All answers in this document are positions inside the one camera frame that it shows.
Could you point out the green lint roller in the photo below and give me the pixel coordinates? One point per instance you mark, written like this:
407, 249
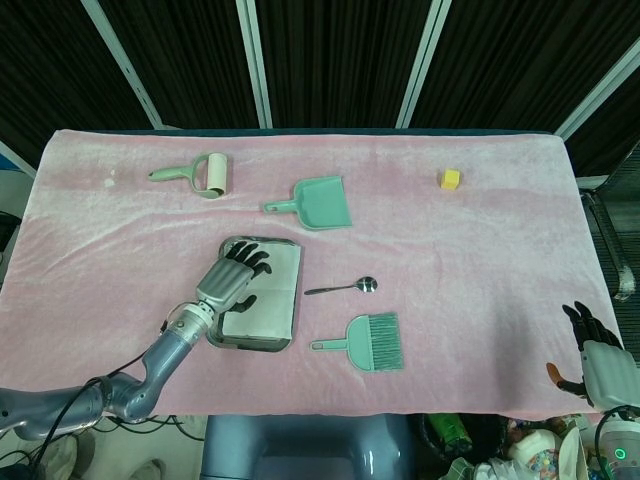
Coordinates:
216, 172

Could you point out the metal spoon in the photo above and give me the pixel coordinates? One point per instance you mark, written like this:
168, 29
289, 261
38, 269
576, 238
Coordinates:
369, 285

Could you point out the black office chair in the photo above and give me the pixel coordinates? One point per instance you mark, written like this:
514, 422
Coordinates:
612, 220

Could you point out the green bottle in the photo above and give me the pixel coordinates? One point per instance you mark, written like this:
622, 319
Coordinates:
452, 431

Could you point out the blue-grey robot torso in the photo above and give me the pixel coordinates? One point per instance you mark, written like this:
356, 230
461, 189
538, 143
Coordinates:
305, 445

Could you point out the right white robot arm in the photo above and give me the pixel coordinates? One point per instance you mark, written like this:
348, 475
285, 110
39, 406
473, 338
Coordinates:
622, 445

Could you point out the green dustpan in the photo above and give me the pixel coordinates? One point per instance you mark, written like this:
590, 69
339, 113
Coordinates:
322, 202

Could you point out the yellow cube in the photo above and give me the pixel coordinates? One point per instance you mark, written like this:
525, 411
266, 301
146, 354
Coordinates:
449, 180

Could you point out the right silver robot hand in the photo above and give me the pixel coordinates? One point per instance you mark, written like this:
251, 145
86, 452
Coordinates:
607, 365

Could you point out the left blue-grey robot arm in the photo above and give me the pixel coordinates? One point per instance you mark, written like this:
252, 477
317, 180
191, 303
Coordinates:
165, 355

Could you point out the white paper sheet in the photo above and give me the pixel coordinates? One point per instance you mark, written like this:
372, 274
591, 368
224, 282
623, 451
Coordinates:
275, 315

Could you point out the pink plush table cloth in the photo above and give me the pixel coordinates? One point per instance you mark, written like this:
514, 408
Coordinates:
450, 280

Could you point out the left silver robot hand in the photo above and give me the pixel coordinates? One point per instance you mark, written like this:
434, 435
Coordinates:
225, 282

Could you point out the white partition post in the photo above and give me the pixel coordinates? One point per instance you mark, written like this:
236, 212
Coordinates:
255, 65
600, 95
422, 65
127, 65

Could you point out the silver metal tray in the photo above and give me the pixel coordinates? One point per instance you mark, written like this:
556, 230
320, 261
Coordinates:
297, 320

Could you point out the black basket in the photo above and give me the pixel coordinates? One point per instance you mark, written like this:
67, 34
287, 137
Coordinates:
487, 435

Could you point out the green hand brush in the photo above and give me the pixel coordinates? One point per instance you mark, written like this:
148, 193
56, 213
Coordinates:
365, 345

